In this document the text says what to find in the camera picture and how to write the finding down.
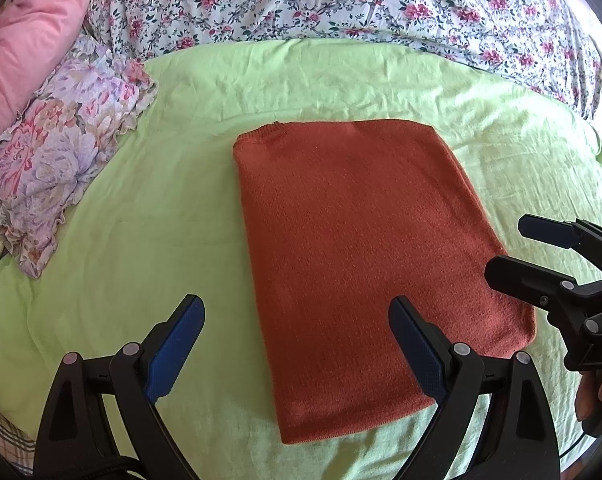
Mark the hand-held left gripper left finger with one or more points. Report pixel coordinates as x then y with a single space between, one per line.
173 350

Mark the light green bed sheet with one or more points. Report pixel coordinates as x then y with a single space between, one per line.
156 185

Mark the pink pillow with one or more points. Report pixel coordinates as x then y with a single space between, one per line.
26 45

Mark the orange knit sweater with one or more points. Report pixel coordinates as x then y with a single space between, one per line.
356 240

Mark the pastel floral ruffled pillow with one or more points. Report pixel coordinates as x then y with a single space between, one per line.
61 150

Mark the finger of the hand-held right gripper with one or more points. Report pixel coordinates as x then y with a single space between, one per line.
546 230
521 277

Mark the plaid checked cloth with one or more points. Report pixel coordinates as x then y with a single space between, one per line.
1 425

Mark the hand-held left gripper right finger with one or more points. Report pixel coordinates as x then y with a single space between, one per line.
416 345

